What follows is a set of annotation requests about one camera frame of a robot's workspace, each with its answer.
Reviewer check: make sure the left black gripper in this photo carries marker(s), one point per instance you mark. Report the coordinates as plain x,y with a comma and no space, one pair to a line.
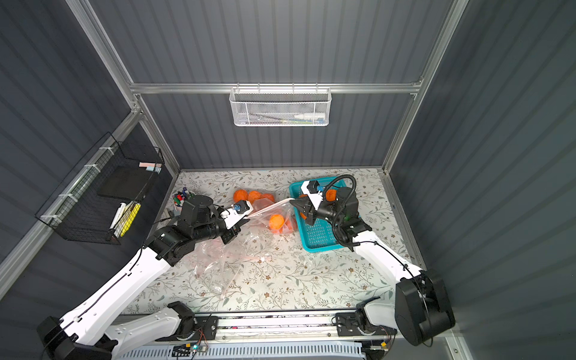
232,229

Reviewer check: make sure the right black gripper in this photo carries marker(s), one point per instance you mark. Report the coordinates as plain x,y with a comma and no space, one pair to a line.
308,211

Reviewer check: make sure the orange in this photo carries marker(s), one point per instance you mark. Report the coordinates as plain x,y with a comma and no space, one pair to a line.
276,223
268,196
254,196
240,195
331,195

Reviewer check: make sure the clear pink-dotted zip-top bag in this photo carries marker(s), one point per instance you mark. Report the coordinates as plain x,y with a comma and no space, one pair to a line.
217,265

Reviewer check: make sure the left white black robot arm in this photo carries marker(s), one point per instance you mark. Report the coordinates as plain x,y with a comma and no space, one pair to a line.
87,331

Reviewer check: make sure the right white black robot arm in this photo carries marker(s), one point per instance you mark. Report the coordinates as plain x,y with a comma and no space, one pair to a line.
421,309

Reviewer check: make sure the yellow marker in basket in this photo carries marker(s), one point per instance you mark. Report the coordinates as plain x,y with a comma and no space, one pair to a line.
126,218

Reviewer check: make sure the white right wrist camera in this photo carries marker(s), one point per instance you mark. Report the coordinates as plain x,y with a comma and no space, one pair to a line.
314,191

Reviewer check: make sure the black wire wall basket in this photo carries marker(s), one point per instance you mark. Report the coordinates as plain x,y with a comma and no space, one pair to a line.
87,209

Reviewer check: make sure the white wire wall basket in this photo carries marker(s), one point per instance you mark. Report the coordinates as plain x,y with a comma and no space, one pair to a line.
294,108

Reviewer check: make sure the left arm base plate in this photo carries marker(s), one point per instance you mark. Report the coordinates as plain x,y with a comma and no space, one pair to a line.
194,329

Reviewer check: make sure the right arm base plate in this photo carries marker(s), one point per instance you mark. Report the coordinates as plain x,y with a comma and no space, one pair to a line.
350,324

